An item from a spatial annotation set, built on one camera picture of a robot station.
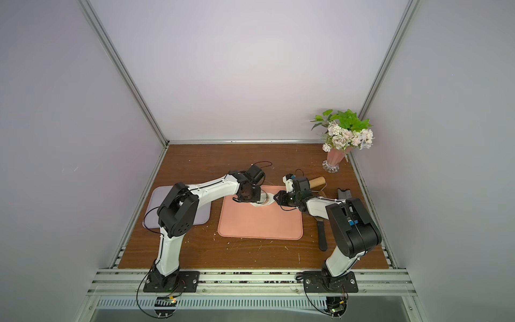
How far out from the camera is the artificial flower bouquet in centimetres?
85

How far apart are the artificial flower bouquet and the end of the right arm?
8.3 inches

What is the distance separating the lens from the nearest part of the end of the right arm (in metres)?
0.73
